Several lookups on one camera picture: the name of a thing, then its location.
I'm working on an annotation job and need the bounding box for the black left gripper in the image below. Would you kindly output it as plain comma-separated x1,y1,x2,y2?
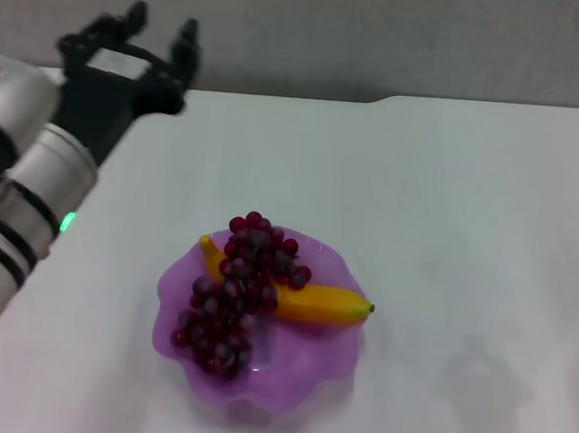
46,0,206,176

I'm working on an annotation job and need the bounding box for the red grape bunch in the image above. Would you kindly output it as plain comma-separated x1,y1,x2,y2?
166,205,318,387

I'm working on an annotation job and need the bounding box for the yellow banana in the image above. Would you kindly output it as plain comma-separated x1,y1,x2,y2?
192,233,381,329

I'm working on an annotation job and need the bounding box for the purple wavy plastic plate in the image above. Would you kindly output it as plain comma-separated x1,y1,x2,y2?
146,217,377,424

